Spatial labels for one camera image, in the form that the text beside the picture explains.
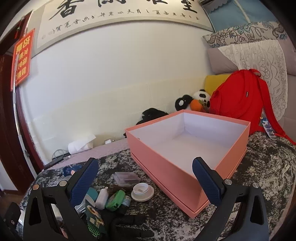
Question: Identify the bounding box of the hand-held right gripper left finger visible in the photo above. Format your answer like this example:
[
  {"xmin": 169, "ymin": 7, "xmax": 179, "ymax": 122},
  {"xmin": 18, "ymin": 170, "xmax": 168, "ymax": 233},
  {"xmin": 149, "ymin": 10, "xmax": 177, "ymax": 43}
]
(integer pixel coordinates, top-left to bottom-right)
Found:
[{"xmin": 23, "ymin": 158, "xmax": 109, "ymax": 241}]

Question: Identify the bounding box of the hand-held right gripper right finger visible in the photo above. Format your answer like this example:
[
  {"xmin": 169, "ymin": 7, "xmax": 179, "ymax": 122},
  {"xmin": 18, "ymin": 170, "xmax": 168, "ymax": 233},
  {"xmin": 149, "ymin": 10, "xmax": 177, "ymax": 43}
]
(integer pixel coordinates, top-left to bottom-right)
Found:
[{"xmin": 192, "ymin": 157, "xmax": 270, "ymax": 241}]

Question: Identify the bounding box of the small white bottle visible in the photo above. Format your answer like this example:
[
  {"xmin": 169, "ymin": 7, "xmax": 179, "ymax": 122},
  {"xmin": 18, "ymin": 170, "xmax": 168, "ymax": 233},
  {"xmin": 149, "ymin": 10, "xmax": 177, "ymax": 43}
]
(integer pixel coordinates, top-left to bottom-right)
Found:
[{"xmin": 95, "ymin": 186, "xmax": 109, "ymax": 210}]

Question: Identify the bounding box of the green round toy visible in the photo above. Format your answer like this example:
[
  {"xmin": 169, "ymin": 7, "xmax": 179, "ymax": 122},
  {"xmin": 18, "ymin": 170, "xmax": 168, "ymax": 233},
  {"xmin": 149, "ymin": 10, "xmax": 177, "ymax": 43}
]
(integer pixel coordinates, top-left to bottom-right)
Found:
[{"xmin": 106, "ymin": 190, "xmax": 126, "ymax": 212}]

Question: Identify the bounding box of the pink cardboard box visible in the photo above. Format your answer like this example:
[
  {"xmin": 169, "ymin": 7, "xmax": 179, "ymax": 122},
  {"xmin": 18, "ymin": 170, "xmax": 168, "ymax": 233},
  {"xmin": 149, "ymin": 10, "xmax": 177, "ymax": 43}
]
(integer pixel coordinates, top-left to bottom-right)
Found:
[{"xmin": 125, "ymin": 110, "xmax": 251, "ymax": 218}]

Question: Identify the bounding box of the teal case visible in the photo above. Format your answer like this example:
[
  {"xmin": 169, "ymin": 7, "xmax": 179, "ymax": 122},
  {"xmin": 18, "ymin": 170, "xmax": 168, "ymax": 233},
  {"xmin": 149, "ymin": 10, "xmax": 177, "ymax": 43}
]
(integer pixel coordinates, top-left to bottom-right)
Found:
[{"xmin": 84, "ymin": 187, "xmax": 99, "ymax": 207}]

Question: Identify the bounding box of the blue toy figure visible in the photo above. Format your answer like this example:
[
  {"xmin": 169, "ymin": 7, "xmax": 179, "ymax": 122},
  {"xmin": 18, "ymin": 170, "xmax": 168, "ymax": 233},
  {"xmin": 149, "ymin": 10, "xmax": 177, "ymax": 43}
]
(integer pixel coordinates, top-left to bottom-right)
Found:
[{"xmin": 62, "ymin": 165, "xmax": 82, "ymax": 178}]

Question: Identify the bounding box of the white tissue roll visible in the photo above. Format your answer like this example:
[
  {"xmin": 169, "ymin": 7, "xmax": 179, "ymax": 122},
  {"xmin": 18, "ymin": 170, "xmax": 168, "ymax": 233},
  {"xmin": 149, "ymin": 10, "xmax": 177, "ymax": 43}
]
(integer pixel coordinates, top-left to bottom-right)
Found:
[{"xmin": 68, "ymin": 134, "xmax": 96, "ymax": 154}]

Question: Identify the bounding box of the dark green card packet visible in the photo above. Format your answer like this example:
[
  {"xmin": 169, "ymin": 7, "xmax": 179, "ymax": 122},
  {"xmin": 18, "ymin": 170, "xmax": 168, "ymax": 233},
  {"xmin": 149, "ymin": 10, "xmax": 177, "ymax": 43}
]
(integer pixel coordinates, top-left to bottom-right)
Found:
[{"xmin": 84, "ymin": 199, "xmax": 107, "ymax": 239}]

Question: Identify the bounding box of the pink purple bedsheet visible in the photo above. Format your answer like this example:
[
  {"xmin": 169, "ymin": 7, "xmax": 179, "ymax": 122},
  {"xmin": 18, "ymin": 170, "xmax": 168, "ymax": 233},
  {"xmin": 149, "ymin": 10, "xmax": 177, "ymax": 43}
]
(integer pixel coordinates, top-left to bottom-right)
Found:
[{"xmin": 44, "ymin": 139, "xmax": 130, "ymax": 169}]

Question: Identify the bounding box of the clear plastic case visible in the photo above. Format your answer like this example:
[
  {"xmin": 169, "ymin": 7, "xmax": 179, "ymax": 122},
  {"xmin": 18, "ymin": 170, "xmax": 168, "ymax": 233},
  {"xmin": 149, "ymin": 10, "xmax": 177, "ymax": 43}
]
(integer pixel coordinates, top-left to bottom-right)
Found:
[{"xmin": 113, "ymin": 171, "xmax": 141, "ymax": 187}]

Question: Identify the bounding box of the black glove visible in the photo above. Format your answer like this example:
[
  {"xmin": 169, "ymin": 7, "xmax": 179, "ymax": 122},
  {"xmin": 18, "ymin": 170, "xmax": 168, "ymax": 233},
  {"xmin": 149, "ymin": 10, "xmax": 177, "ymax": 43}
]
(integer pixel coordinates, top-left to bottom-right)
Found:
[{"xmin": 102, "ymin": 209, "xmax": 155, "ymax": 241}]

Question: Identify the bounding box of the black white patterned blanket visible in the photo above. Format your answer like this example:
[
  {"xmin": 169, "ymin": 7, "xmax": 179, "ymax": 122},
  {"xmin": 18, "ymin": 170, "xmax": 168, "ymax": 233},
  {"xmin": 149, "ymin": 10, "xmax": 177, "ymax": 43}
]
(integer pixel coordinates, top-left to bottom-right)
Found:
[{"xmin": 17, "ymin": 131, "xmax": 296, "ymax": 241}]

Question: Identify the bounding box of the orange plush fruit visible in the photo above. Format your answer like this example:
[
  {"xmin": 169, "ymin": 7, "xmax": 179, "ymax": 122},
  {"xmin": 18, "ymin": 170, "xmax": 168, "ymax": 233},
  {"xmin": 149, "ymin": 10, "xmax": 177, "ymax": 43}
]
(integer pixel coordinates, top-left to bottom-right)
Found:
[{"xmin": 190, "ymin": 99, "xmax": 204, "ymax": 112}]

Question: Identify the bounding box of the black white plush toy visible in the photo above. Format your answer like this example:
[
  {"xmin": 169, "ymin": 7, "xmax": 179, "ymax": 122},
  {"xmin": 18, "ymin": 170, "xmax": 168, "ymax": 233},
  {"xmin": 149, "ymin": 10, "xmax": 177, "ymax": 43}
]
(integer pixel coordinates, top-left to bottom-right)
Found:
[{"xmin": 174, "ymin": 94, "xmax": 193, "ymax": 111}]

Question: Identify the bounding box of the black cloth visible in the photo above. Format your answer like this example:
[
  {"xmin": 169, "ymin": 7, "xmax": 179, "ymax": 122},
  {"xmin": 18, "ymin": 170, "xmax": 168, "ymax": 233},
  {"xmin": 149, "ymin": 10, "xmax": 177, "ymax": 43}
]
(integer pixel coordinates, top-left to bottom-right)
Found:
[{"xmin": 136, "ymin": 108, "xmax": 169, "ymax": 126}]

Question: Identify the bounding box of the panda plush toy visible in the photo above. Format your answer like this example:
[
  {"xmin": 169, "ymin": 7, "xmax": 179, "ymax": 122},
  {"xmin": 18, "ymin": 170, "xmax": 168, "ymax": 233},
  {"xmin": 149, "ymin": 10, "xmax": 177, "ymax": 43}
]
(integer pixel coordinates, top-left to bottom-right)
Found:
[{"xmin": 191, "ymin": 89, "xmax": 211, "ymax": 109}]

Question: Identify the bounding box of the red backpack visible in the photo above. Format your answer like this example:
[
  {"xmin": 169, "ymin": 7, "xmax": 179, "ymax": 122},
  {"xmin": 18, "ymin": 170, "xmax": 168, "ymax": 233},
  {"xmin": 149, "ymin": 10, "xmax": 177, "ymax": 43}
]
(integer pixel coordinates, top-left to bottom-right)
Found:
[{"xmin": 209, "ymin": 69, "xmax": 296, "ymax": 145}]

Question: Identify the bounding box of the yellow pillow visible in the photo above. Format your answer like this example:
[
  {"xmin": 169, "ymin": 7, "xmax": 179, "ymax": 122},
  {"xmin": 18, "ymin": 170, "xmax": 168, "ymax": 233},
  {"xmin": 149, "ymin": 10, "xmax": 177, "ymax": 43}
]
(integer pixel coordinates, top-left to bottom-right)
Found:
[{"xmin": 203, "ymin": 74, "xmax": 232, "ymax": 95}]

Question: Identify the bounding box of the white lace cloth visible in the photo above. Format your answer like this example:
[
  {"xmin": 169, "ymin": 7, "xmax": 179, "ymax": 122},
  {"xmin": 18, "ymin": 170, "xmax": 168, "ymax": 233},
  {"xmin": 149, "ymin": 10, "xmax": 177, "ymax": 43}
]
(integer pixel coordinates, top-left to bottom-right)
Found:
[{"xmin": 217, "ymin": 39, "xmax": 288, "ymax": 121}]

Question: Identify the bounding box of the floral cushion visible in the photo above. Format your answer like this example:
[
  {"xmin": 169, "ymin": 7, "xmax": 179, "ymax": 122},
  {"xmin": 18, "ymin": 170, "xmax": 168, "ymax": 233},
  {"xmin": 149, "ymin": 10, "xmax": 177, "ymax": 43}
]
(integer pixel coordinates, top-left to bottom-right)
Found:
[{"xmin": 202, "ymin": 22, "xmax": 288, "ymax": 48}]

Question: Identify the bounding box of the framed calligraphy scroll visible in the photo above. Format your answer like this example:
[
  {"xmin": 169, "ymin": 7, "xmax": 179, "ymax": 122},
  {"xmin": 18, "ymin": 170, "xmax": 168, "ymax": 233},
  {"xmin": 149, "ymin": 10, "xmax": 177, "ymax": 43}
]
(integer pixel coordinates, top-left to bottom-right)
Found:
[{"xmin": 31, "ymin": 0, "xmax": 214, "ymax": 58}]

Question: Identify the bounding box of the red hanging ornament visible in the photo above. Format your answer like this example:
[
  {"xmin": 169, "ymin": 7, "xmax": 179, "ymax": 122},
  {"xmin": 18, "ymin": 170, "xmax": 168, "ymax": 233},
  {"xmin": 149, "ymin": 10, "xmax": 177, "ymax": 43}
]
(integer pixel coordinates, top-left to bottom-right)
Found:
[{"xmin": 15, "ymin": 20, "xmax": 23, "ymax": 39}]

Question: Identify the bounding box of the blue curtain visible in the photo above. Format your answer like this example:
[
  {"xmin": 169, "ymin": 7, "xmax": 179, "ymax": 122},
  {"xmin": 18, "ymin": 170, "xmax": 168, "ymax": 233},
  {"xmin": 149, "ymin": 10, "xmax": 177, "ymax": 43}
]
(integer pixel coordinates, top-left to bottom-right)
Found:
[{"xmin": 203, "ymin": 0, "xmax": 278, "ymax": 32}]

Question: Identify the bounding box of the grey cable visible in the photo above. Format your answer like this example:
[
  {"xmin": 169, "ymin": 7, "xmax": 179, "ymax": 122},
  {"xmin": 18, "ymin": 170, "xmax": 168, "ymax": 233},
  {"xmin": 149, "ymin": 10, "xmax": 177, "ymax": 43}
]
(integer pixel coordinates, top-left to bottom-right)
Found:
[{"xmin": 52, "ymin": 149, "xmax": 71, "ymax": 163}]

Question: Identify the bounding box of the dark red door frame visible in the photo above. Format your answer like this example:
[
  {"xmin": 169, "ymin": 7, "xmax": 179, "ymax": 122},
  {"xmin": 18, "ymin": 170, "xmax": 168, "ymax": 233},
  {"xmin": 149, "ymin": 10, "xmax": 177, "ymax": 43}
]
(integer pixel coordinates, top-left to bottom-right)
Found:
[{"xmin": 0, "ymin": 10, "xmax": 44, "ymax": 195}]

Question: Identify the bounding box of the red wall poster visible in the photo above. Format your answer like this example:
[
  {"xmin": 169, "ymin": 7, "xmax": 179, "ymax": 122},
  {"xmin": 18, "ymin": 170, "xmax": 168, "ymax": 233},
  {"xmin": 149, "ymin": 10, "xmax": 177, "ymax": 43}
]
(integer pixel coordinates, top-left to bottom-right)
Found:
[{"xmin": 10, "ymin": 28, "xmax": 36, "ymax": 91}]

